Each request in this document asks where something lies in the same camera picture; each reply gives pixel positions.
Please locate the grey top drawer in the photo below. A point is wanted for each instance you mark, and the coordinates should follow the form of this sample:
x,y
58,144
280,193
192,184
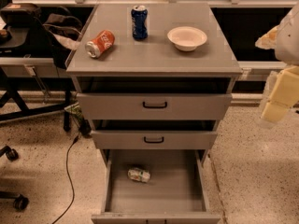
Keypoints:
x,y
154,98

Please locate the black drawer handle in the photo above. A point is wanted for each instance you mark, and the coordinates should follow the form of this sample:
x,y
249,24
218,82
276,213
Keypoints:
x,y
155,106
153,140

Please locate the grey drawer cabinet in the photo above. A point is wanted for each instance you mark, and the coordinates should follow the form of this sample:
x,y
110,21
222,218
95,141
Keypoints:
x,y
155,56

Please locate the blue pepsi can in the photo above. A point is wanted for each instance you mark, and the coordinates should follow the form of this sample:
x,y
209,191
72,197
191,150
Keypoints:
x,y
139,16

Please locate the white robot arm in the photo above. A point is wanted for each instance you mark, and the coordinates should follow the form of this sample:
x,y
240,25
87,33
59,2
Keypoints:
x,y
287,48

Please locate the white bowl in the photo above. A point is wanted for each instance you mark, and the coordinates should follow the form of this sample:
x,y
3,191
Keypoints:
x,y
187,38

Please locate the orange soda can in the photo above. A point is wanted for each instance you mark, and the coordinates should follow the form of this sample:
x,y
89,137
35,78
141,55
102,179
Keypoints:
x,y
101,43

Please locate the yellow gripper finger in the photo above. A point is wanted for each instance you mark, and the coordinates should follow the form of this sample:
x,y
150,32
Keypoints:
x,y
268,40
281,93

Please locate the grey bottom drawer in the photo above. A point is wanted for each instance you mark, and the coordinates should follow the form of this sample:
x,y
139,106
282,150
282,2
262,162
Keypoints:
x,y
175,193

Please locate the grey drawer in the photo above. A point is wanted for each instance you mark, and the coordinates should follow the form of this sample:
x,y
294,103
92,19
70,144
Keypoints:
x,y
175,193
154,98
178,134

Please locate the green chip bag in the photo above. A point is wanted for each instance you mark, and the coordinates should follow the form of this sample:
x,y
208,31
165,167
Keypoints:
x,y
75,110

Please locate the dark jacket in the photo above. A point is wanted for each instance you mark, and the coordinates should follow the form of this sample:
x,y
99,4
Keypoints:
x,y
66,26

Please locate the black middle drawer handle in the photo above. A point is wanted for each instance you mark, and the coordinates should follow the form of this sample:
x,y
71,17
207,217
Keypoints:
x,y
153,140

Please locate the grey middle drawer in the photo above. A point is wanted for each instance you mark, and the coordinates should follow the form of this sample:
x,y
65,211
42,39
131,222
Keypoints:
x,y
178,134

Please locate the black top drawer handle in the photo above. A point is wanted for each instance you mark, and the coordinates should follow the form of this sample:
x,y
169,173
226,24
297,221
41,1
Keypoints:
x,y
155,106

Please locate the black bag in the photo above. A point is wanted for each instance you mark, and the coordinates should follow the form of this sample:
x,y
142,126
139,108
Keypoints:
x,y
25,35

